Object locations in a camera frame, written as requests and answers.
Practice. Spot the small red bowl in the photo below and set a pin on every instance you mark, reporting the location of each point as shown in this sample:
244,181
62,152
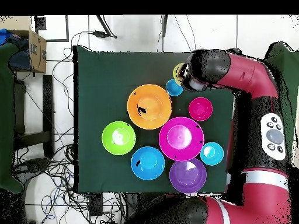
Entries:
200,109

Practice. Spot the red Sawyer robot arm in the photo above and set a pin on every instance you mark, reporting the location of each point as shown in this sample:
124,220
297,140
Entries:
252,74

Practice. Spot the blue cloth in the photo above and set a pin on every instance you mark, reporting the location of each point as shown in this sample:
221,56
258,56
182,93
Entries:
3,36

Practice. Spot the black pedestal foot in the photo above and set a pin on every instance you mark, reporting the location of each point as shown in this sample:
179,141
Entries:
30,168

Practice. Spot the black power adapter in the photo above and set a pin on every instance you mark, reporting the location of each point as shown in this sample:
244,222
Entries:
100,34

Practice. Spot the small cyan bowl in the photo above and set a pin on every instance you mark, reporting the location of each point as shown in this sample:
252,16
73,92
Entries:
215,158

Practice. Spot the large orange bowl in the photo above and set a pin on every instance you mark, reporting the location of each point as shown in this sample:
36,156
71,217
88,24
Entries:
158,112

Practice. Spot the yellow cup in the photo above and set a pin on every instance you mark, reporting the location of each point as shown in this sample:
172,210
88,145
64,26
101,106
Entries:
175,73

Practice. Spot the blue cup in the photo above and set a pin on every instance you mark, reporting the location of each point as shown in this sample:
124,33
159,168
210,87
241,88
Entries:
172,89

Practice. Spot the black tripod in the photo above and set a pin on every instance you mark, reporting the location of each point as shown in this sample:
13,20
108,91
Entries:
165,23

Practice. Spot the purple bowl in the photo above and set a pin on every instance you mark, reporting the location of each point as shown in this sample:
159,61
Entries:
186,179

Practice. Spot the green cloth covered table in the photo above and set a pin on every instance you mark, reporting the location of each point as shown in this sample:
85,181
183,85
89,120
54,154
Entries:
5,116
288,70

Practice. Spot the green bowl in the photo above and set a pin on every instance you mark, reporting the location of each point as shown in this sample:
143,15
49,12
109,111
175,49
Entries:
108,140

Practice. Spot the dark green table cloth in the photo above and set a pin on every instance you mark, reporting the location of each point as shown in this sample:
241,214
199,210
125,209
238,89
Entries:
98,70

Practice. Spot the black power strip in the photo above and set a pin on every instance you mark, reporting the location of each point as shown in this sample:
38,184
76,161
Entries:
96,205

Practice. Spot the blue bowl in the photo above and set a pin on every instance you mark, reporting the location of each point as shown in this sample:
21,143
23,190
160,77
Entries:
151,163

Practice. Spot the cardboard box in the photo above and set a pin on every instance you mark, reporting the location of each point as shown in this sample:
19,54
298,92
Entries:
37,51

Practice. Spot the dark blue bag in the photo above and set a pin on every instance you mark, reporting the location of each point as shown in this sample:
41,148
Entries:
19,60

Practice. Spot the large magenta bowl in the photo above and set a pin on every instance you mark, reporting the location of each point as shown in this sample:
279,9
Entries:
181,149

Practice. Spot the black metal frame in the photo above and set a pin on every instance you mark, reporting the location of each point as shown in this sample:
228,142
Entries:
48,105

